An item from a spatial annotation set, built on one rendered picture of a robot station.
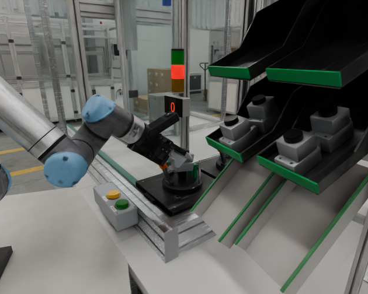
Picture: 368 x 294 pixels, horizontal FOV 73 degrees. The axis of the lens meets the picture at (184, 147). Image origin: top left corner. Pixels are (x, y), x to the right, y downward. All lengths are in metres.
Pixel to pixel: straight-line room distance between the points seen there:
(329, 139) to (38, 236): 0.84
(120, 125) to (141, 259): 0.37
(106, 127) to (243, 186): 0.37
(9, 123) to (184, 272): 0.53
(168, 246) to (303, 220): 0.35
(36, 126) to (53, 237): 0.45
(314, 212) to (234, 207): 0.18
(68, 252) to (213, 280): 0.42
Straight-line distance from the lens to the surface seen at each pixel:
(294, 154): 0.44
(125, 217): 0.79
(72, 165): 0.54
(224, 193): 0.67
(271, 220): 0.60
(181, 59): 0.98
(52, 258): 0.85
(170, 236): 0.70
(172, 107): 1.00
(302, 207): 0.58
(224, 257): 0.77
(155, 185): 0.88
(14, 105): 0.58
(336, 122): 0.49
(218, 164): 1.00
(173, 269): 0.73
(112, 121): 0.65
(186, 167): 0.83
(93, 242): 0.86
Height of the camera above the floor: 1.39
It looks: 20 degrees down
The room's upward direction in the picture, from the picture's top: straight up
